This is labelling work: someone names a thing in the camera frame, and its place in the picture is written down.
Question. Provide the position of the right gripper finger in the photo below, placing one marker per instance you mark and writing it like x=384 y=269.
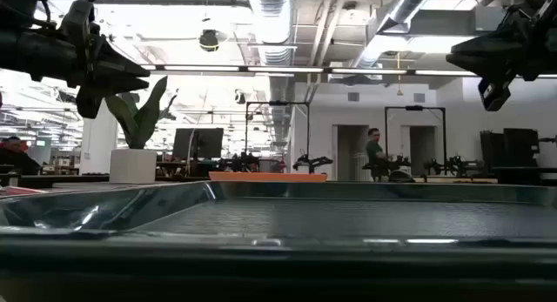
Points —
x=483 y=65
x=491 y=46

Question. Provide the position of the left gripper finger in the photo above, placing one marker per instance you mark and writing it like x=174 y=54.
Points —
x=113 y=85
x=117 y=65

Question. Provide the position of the orange round plate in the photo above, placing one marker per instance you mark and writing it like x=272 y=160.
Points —
x=265 y=177

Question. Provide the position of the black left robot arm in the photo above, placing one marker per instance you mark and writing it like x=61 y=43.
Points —
x=30 y=54

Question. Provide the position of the background black robot arm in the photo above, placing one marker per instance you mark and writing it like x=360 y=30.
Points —
x=454 y=165
x=311 y=162
x=239 y=163

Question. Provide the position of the dark green plastic tray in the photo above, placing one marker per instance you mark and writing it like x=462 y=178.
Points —
x=304 y=215

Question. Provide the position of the long ceiling light strip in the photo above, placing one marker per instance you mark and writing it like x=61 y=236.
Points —
x=369 y=71
x=201 y=68
x=285 y=69
x=444 y=72

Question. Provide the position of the green leafy plant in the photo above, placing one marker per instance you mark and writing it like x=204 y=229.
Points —
x=139 y=119

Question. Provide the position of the white building column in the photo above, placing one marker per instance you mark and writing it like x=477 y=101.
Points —
x=99 y=141

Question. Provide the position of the white plant pot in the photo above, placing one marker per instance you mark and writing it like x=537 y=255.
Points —
x=132 y=166

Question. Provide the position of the black equipment cabinet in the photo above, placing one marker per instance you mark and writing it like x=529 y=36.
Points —
x=515 y=147

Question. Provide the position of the black ceiling dome device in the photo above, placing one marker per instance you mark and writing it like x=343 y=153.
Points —
x=209 y=40

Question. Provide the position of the black computer monitor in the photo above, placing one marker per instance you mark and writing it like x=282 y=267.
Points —
x=204 y=143

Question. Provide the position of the person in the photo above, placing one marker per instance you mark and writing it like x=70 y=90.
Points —
x=373 y=156
x=15 y=158

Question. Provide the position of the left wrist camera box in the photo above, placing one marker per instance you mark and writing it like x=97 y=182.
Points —
x=89 y=104

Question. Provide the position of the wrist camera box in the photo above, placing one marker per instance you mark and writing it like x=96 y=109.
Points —
x=494 y=95
x=89 y=104

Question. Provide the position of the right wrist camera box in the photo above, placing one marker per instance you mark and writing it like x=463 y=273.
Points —
x=494 y=95

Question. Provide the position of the black gantry frame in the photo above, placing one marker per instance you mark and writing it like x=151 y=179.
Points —
x=278 y=103
x=413 y=108

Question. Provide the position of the silver ventilation duct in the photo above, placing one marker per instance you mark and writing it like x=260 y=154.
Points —
x=404 y=10
x=275 y=23

